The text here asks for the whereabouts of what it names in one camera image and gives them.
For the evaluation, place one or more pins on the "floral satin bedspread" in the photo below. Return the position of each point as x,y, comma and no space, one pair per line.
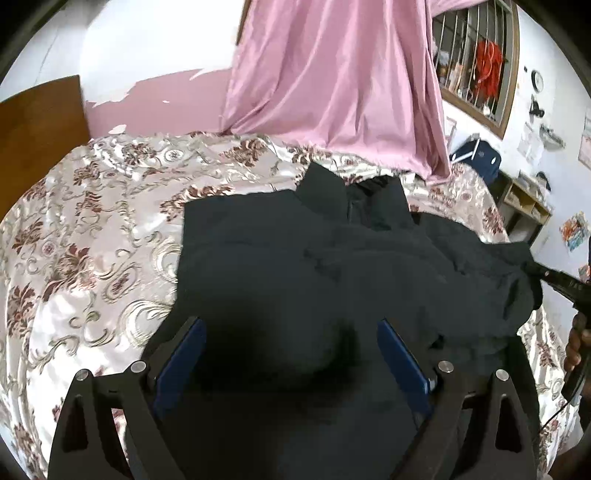
92,230

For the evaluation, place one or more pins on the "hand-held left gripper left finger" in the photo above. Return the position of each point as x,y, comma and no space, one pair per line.
184,355

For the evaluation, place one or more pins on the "black wall-mounted device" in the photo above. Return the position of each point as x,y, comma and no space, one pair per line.
536,107

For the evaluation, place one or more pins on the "black trousers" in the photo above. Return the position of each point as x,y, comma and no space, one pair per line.
300,258

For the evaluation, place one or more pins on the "small wall rack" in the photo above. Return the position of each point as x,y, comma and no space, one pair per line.
553,136

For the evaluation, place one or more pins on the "pink wall poster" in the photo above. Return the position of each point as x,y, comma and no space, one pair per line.
585,138

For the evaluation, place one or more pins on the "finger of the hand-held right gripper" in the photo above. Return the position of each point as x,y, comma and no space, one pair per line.
554,278

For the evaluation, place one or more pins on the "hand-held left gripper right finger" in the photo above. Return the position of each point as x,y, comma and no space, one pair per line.
401,360

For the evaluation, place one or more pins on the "dark cap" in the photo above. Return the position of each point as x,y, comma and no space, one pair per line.
543,181

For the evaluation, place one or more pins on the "brown wooden headboard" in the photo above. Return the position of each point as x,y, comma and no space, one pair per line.
37,129

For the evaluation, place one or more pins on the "round black wall clock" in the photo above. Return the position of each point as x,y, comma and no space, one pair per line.
537,80

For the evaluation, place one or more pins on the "colourful wall poster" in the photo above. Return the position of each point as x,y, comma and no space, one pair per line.
574,230

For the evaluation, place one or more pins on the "red hanging garment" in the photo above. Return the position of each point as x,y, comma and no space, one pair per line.
490,64

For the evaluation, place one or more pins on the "wooden cubby shelf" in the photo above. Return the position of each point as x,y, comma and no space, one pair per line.
521,198

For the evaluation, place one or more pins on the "dark blue bag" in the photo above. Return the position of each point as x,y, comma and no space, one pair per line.
480,159

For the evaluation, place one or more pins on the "barred window with wooden frame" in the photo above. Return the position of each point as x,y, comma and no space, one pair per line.
466,46

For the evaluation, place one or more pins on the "person's right hand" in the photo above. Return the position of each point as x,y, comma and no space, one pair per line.
574,344

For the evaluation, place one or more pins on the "white paper sheet on wall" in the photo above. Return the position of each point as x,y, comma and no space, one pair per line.
529,142

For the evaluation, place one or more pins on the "pink curtain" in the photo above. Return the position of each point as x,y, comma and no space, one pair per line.
332,83

